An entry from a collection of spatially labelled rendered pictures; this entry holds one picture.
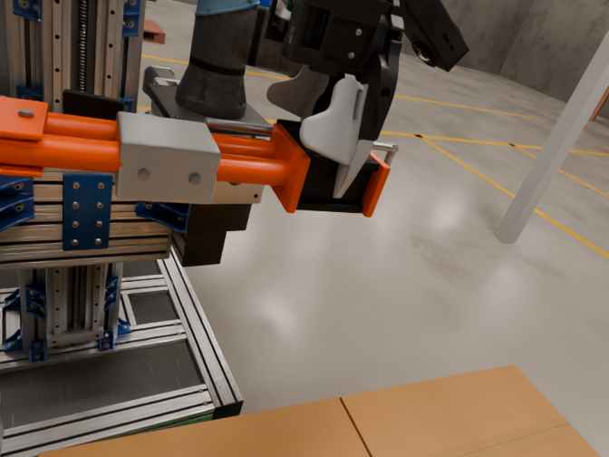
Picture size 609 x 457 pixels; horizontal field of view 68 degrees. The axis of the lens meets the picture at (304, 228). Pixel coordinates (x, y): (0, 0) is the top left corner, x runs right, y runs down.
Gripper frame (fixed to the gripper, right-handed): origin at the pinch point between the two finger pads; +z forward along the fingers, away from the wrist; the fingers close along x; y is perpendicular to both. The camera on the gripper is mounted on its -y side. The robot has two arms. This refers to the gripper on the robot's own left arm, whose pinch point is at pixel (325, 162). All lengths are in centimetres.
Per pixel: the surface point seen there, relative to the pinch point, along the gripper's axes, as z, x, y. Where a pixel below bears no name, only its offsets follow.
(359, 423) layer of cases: 65, -13, -36
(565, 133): 31, -174, -264
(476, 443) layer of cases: 65, -4, -63
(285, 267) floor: 121, -140, -75
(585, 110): 14, -172, -267
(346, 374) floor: 120, -68, -78
